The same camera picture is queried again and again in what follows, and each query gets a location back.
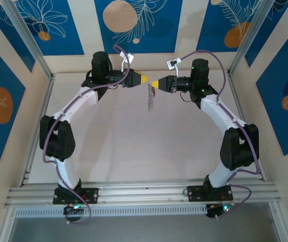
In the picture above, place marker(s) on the grey key holder with rings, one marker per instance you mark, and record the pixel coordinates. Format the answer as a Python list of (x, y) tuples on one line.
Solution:
[(150, 102)]

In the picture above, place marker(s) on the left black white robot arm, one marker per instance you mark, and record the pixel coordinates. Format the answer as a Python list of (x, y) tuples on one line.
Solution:
[(61, 141)]

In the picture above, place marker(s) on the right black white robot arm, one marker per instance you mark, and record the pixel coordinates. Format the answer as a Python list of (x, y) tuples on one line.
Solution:
[(234, 151)]

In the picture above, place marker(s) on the right controller board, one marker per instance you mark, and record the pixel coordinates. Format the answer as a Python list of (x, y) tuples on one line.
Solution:
[(213, 211)]

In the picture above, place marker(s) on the controller board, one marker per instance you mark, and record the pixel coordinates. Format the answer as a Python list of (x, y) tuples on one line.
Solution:
[(213, 211), (69, 210)]

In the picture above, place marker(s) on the left controller board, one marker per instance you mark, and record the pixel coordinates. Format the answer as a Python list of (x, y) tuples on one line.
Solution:
[(69, 210)]

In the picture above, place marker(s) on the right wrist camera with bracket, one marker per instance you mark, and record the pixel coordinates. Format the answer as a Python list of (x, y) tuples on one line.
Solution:
[(172, 64)]

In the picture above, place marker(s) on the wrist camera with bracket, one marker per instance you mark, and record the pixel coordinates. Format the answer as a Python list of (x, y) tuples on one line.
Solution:
[(172, 64), (127, 57)]

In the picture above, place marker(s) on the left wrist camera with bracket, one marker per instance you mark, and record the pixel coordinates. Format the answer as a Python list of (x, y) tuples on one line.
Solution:
[(127, 57)]

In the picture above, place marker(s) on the right aluminium side rail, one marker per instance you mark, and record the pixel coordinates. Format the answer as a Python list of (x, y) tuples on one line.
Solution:
[(242, 113)]

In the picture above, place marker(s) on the aluminium side rail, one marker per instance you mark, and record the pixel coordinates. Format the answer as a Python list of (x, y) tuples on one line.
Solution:
[(242, 113), (45, 100)]

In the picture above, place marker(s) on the right aluminium corner post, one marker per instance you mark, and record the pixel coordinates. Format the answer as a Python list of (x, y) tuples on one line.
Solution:
[(252, 37)]

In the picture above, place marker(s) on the aluminium corner post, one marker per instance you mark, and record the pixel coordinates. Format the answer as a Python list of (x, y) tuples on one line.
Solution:
[(29, 37), (252, 37)]

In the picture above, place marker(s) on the left aluminium side rail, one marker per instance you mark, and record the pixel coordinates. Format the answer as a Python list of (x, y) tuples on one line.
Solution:
[(45, 100)]

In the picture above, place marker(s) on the left aluminium corner post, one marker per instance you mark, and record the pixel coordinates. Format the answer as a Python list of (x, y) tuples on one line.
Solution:
[(29, 37)]

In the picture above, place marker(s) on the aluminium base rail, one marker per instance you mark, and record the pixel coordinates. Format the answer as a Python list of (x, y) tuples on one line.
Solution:
[(144, 194)]

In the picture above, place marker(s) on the right black mount plate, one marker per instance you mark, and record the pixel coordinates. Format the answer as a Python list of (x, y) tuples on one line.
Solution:
[(193, 194)]

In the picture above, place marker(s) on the black mount plate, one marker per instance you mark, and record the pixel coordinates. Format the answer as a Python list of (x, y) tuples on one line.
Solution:
[(93, 195), (193, 194)]

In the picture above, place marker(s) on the left black mount plate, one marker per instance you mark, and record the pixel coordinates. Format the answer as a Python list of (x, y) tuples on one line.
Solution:
[(93, 195)]

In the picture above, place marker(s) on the aluminium frame leg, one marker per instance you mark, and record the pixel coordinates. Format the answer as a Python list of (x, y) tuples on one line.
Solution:
[(7, 227), (282, 227)]

